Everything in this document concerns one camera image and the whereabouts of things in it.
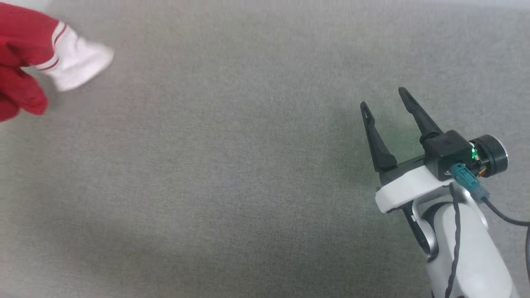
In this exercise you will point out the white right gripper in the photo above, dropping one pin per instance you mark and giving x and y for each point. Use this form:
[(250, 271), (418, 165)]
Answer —
[(408, 186)]

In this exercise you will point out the red and white garment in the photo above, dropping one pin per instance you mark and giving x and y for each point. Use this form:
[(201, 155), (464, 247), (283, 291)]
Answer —
[(25, 45)]

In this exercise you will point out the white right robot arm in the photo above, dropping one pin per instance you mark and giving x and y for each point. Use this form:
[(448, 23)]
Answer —
[(476, 252)]

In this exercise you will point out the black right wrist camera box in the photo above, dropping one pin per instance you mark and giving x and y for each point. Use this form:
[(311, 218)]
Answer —
[(447, 149)]

